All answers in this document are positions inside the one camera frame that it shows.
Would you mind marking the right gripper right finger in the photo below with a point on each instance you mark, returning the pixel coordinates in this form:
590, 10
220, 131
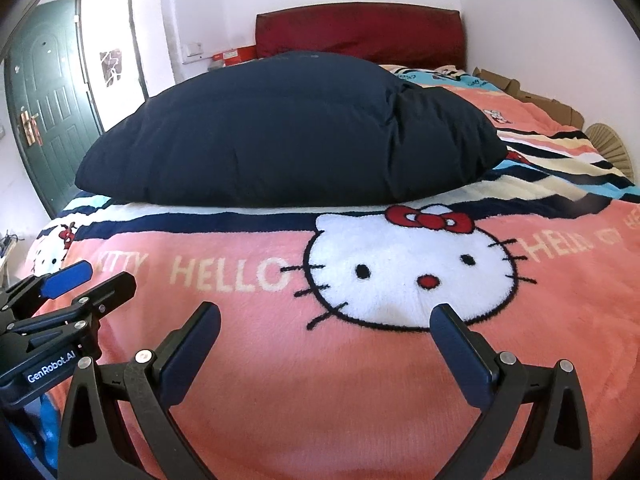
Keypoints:
555, 442

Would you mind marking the dark red headboard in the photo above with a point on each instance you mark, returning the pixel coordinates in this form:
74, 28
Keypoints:
382, 33

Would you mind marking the brown cardboard pieces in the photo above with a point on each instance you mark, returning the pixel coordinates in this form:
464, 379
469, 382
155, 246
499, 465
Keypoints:
558, 111

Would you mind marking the cluttered side table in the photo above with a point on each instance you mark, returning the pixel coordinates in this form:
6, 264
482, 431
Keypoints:
12, 256

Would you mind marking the red box on shelf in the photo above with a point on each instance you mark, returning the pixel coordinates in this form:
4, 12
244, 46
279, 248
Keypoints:
233, 57

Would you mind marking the green metal door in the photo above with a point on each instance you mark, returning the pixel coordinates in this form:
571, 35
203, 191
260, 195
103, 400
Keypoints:
49, 103

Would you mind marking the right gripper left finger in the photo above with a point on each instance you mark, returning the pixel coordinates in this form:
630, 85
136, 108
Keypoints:
95, 442

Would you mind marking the Hello Kitty pink blanket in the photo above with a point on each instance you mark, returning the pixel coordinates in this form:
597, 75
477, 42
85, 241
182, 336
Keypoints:
324, 367

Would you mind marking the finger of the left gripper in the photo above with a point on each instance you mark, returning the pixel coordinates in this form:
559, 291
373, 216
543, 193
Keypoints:
107, 296
57, 284

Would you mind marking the blue gloved left hand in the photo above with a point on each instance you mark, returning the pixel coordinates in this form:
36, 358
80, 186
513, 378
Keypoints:
37, 429

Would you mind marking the beige fan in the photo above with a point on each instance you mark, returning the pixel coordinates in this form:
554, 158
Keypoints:
611, 146

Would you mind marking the black puffer jacket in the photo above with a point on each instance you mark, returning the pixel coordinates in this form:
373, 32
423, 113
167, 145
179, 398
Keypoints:
299, 129

